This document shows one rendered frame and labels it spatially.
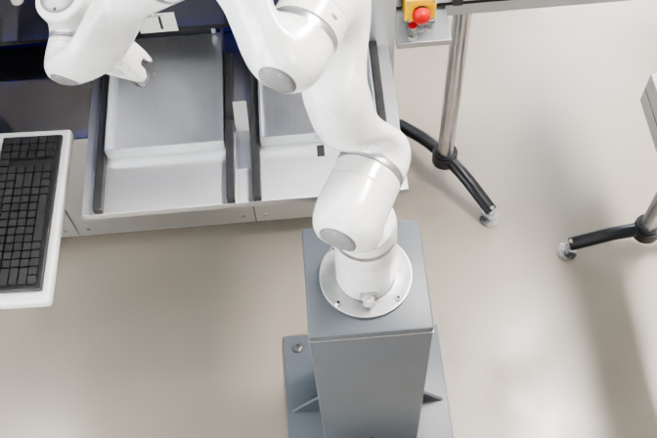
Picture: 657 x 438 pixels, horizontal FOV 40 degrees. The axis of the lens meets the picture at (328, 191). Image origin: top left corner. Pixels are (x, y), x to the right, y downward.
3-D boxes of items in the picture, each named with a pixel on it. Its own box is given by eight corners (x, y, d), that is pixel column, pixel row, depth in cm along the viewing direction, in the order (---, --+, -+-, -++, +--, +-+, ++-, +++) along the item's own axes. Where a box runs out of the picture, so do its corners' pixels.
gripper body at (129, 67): (66, 51, 154) (96, 77, 165) (118, 64, 151) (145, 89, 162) (83, 12, 156) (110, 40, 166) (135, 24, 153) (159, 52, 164)
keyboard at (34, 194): (4, 140, 213) (1, 134, 210) (64, 136, 212) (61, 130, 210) (-22, 295, 192) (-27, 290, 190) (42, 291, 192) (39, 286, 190)
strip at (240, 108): (236, 116, 204) (232, 101, 199) (248, 115, 204) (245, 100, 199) (238, 169, 197) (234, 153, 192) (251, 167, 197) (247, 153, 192)
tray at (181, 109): (115, 41, 217) (112, 31, 214) (223, 32, 217) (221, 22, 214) (108, 158, 199) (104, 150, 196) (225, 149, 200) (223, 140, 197)
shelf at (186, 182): (97, 48, 219) (95, 43, 217) (384, 24, 219) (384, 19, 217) (83, 220, 194) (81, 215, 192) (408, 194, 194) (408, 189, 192)
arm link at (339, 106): (328, 218, 158) (363, 146, 166) (392, 234, 153) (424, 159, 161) (246, 11, 118) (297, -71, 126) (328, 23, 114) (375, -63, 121)
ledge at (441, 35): (390, 5, 222) (390, 0, 220) (443, 1, 222) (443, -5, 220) (396, 49, 215) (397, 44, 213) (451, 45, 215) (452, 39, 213)
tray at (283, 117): (256, 29, 217) (254, 20, 214) (364, 21, 217) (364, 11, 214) (261, 146, 200) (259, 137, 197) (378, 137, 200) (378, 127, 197)
